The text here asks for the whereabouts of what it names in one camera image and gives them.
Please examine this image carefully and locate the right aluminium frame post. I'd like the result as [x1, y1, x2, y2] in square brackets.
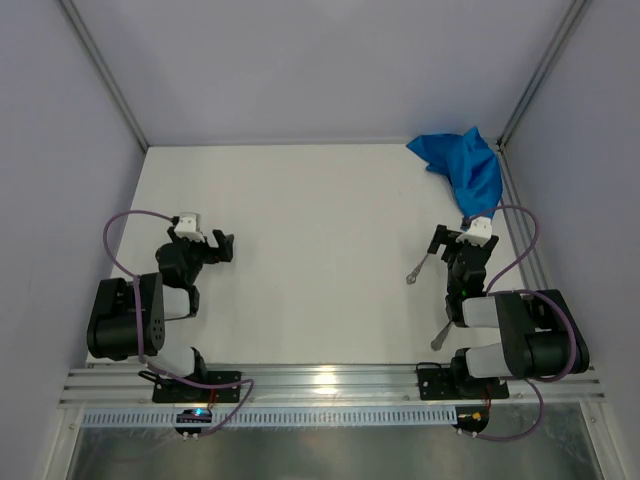
[496, 0, 592, 151]

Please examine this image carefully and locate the left aluminium frame post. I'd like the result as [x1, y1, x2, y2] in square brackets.
[56, 0, 150, 153]

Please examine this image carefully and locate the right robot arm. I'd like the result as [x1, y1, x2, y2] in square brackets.
[416, 225, 590, 400]

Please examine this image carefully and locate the controller board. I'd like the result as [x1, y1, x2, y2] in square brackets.
[174, 407, 212, 440]
[453, 407, 490, 437]

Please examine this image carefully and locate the purple cable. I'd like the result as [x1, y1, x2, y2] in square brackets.
[103, 209, 255, 437]
[467, 204, 579, 441]

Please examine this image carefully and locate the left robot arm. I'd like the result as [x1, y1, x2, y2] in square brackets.
[87, 228, 234, 385]

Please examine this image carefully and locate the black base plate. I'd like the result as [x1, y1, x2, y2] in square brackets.
[151, 369, 242, 404]
[415, 362, 510, 401]

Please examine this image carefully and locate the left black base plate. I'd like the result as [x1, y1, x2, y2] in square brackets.
[151, 369, 242, 404]

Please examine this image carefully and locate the aluminium front rail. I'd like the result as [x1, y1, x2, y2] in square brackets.
[58, 362, 606, 408]

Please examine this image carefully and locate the silver table knife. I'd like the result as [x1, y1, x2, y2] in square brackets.
[430, 321, 453, 351]

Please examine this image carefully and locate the silver fork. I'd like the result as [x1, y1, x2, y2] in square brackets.
[405, 252, 430, 285]

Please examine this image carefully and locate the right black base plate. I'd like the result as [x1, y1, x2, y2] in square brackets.
[415, 362, 510, 401]

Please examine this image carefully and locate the blue satin napkin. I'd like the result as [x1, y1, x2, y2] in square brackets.
[406, 127, 503, 219]

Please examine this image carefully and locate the slotted grey cable duct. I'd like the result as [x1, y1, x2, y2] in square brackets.
[81, 405, 456, 428]

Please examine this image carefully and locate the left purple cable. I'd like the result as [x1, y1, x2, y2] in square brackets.
[103, 209, 255, 437]

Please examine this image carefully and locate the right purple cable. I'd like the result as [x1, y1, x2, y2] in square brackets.
[467, 204, 579, 441]

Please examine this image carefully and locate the aluminium frame post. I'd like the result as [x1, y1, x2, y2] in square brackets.
[496, 0, 592, 151]
[56, 0, 150, 153]

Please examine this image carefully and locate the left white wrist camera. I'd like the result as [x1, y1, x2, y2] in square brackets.
[174, 212, 204, 242]

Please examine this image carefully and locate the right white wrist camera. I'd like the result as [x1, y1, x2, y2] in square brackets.
[456, 216, 492, 247]

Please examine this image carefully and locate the right controller board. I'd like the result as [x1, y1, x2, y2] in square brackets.
[453, 407, 490, 437]

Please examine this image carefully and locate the right aluminium side rail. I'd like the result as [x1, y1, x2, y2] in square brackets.
[495, 143, 550, 290]

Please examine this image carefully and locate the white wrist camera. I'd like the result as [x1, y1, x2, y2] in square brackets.
[174, 212, 204, 242]
[456, 216, 492, 247]

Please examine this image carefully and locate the left controller board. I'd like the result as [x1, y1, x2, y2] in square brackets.
[174, 407, 212, 440]

